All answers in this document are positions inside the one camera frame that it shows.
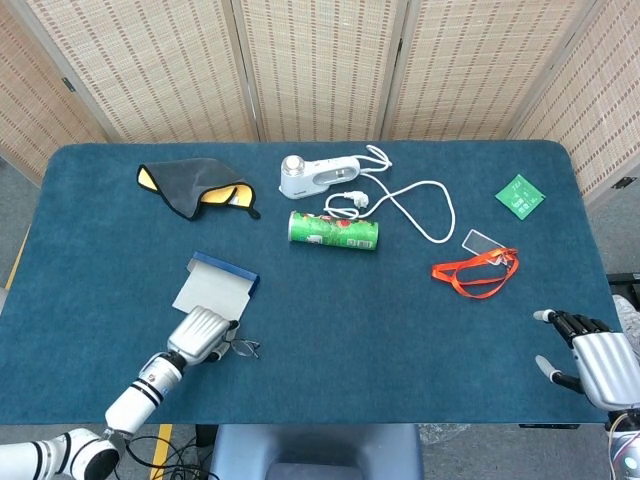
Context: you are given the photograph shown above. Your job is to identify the green chips can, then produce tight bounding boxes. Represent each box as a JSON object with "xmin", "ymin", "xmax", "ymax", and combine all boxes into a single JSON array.
[{"xmin": 287, "ymin": 209, "xmax": 380, "ymax": 252}]

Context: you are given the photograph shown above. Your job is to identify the orange lanyard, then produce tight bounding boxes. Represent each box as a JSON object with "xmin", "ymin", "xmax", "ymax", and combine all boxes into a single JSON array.
[{"xmin": 431, "ymin": 247, "xmax": 520, "ymax": 300}]

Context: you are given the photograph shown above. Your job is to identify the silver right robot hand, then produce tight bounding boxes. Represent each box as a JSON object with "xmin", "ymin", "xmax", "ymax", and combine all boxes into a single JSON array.
[{"xmin": 532, "ymin": 308, "xmax": 640, "ymax": 411}]

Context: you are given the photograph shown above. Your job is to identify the woven bamboo screen panel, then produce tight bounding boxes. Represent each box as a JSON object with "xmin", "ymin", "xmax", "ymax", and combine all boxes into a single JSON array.
[
  {"xmin": 232, "ymin": 0, "xmax": 409, "ymax": 142},
  {"xmin": 0, "ymin": 0, "xmax": 109, "ymax": 186},
  {"xmin": 19, "ymin": 0, "xmax": 261, "ymax": 144},
  {"xmin": 509, "ymin": 0, "xmax": 640, "ymax": 206},
  {"xmin": 382, "ymin": 0, "xmax": 601, "ymax": 141}
]

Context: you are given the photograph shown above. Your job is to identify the green square packet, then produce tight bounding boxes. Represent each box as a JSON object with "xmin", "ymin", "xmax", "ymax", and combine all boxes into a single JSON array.
[{"xmin": 494, "ymin": 173, "xmax": 547, "ymax": 220}]

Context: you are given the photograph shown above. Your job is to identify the yellow floor tape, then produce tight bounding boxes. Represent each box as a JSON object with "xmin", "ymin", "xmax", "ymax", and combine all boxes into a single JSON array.
[{"xmin": 4, "ymin": 227, "xmax": 31, "ymax": 291}]

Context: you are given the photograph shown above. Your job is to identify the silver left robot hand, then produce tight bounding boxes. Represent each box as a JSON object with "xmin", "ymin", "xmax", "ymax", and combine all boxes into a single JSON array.
[{"xmin": 166, "ymin": 304, "xmax": 241, "ymax": 367}]

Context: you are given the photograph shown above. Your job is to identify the blue grey robot torso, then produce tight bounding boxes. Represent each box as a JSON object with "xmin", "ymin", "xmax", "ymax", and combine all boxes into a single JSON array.
[{"xmin": 207, "ymin": 423, "xmax": 425, "ymax": 480}]

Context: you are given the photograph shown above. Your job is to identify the blue eyeglass case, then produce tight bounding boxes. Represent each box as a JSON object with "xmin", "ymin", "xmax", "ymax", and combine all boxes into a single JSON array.
[{"xmin": 171, "ymin": 250, "xmax": 261, "ymax": 321}]

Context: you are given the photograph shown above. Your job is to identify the wire-rim eyeglasses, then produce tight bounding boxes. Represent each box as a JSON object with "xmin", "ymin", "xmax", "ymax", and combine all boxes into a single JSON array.
[{"xmin": 219, "ymin": 335, "xmax": 262, "ymax": 360}]

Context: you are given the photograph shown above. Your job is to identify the white power cable with plug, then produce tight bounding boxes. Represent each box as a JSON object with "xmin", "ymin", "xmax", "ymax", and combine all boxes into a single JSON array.
[{"xmin": 324, "ymin": 144, "xmax": 457, "ymax": 245}]

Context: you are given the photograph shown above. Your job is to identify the black furniture base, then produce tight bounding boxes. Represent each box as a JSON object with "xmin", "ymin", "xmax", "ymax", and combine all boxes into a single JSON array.
[{"xmin": 606, "ymin": 272, "xmax": 640, "ymax": 301}]

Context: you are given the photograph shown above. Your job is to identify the clear plastic badge holder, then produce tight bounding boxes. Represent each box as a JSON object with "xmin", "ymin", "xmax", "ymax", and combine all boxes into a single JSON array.
[{"xmin": 462, "ymin": 228, "xmax": 507, "ymax": 257}]

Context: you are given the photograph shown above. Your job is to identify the teal carpet table cover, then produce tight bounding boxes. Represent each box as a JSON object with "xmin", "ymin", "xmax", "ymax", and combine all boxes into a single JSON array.
[{"xmin": 0, "ymin": 139, "xmax": 640, "ymax": 426}]

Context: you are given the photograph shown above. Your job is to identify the grey and yellow cloth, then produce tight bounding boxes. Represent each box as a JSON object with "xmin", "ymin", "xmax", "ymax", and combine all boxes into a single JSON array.
[{"xmin": 136, "ymin": 157, "xmax": 262, "ymax": 221}]

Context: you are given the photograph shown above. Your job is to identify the black floor cables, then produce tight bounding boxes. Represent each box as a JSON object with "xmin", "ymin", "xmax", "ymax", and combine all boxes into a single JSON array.
[{"xmin": 119, "ymin": 433, "xmax": 216, "ymax": 480}]

